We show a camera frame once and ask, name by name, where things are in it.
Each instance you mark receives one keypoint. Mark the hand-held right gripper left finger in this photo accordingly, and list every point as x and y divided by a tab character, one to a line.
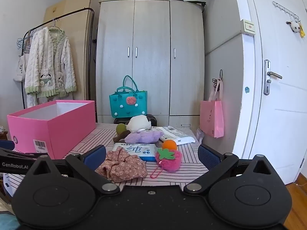
96	153

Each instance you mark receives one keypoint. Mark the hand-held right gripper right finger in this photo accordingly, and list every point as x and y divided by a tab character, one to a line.
208	158

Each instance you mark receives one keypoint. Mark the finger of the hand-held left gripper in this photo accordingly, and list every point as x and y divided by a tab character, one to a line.
7	145

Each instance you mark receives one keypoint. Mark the pink floral scrunchie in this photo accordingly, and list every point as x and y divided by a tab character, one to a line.
124	166

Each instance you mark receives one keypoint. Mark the pink cardboard box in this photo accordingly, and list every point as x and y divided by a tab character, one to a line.
67	134

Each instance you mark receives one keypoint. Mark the olive green makeup sponge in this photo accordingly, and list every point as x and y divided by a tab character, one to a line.
121	128

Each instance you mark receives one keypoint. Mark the pink strawberry plush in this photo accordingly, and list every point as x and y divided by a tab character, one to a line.
172	160

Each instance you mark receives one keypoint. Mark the orange makeup sponge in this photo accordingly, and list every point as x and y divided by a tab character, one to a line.
169	145

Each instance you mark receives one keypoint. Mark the blue white tissue pack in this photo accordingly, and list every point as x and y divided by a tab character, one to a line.
141	151

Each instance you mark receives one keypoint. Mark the purple plush toy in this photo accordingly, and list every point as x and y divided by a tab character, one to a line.
141	137

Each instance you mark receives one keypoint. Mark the white brown plush cat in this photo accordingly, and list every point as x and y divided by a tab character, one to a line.
139	123

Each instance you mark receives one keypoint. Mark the striped pink tablecloth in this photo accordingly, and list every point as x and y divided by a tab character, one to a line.
189	153

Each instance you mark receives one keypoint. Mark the white blue carton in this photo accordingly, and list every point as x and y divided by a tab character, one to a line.
8	184

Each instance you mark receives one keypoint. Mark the clear plastic bag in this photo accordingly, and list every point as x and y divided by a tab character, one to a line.
199	134

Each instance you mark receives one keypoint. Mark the pink paper bag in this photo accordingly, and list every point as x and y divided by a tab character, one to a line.
211	117

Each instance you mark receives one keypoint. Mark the white fluffy pants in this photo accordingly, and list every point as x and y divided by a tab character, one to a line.
31	100

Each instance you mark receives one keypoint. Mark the teal felt tote bag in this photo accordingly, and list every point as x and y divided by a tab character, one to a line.
127	105

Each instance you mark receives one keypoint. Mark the black suitcase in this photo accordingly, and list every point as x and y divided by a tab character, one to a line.
153	119

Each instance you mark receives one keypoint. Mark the white canvas tote bag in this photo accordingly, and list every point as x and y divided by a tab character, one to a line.
20	69

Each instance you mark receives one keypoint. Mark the blue round sticker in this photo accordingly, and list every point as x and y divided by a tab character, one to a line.
246	90

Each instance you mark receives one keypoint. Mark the white door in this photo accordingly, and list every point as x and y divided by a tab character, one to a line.
283	124

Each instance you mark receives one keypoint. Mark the white green fluffy cardigan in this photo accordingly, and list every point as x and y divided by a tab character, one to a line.
50	57

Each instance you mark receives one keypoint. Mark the black clothes rack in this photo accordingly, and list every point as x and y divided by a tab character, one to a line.
92	40

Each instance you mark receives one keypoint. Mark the grey wardrobe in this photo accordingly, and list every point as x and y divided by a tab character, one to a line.
151	28

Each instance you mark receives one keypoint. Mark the yellow charm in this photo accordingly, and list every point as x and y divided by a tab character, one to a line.
301	32

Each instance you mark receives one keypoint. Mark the white wall switch box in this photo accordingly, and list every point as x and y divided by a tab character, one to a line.
248	26

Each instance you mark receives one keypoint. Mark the metal hook rail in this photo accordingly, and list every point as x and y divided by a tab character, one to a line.
283	8

